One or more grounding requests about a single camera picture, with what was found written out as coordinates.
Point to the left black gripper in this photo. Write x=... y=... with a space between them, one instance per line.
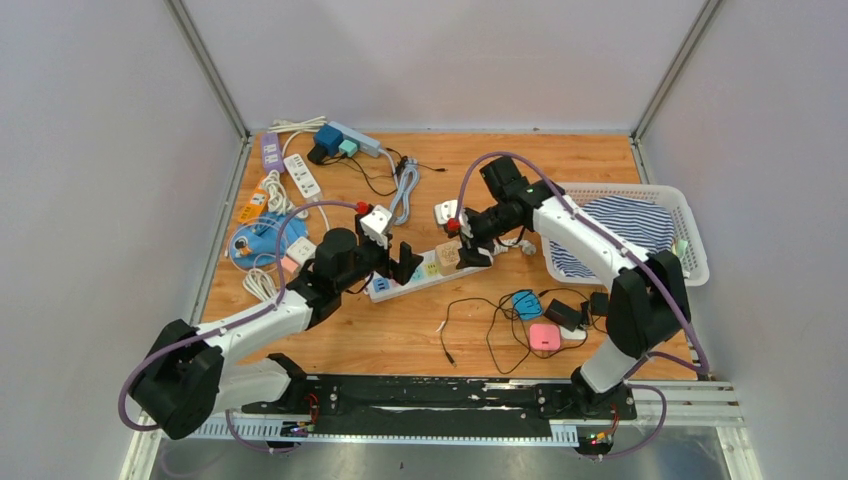
x=400 y=270

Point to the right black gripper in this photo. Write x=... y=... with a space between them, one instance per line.
x=471 y=257

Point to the wooden cube adapter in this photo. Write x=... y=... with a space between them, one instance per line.
x=447 y=257

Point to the white power strip blue USB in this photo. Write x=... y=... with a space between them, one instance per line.
x=382 y=289

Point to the white cube adapter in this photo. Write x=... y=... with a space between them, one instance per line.
x=301 y=250

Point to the black charger with cable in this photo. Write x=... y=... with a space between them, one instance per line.
x=502 y=309

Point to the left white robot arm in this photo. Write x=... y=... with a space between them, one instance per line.
x=194 y=372

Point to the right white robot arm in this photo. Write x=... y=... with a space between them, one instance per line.
x=648 y=301

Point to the small blue charger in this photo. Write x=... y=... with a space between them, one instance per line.
x=526 y=305

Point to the pink square charger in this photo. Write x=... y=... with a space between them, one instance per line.
x=544 y=337

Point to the light blue power strip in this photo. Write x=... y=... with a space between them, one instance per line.
x=365 y=143

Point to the white square charger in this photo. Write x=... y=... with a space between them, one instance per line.
x=577 y=334

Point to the dark blue cube adapter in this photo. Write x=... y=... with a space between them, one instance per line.
x=329 y=139

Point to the orange power strip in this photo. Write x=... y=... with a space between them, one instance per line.
x=254 y=207

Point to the purple power strip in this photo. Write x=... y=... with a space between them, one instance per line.
x=272 y=158

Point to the striped blue white cloth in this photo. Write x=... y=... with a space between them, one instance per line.
x=643 y=223

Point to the white plastic basket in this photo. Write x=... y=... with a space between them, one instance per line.
x=687 y=246

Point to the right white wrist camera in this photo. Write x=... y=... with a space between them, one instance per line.
x=450 y=215

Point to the black mounting rail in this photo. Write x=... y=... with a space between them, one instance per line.
x=453 y=407

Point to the white power strip with cord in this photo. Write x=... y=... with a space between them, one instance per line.
x=303 y=178

